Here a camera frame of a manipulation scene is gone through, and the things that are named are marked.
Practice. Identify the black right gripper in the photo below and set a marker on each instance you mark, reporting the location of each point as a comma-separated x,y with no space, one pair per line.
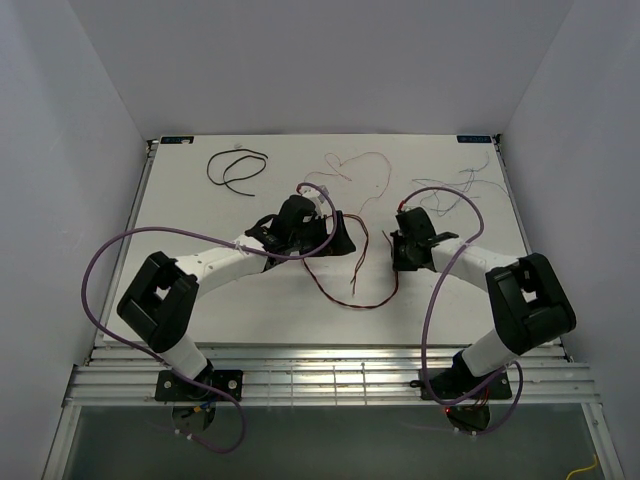
401,265

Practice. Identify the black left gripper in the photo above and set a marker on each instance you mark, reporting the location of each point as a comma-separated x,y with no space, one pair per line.
341,243

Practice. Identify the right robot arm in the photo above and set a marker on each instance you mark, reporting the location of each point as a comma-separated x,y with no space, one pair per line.
529,306

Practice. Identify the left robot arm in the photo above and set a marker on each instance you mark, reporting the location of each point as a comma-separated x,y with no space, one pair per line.
159,301

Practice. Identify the blue corner label right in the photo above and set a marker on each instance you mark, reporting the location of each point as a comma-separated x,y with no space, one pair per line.
474,139

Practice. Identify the blue corner label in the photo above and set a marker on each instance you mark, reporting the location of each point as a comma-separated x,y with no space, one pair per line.
474,139
177,140

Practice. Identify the blue corner label left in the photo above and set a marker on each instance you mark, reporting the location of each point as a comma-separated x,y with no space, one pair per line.
177,140

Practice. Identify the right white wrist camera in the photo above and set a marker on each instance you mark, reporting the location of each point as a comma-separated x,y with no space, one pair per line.
437,239

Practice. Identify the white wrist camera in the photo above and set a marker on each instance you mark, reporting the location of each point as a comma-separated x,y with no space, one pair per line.
316,194
437,239

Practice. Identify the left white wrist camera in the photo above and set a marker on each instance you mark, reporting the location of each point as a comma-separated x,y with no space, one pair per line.
316,194

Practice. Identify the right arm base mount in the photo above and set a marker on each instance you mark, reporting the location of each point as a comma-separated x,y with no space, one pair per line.
466,405

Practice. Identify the aluminium frame rail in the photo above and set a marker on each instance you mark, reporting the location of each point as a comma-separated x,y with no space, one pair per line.
292,376

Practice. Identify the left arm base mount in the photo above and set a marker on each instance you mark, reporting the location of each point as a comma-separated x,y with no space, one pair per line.
194,408

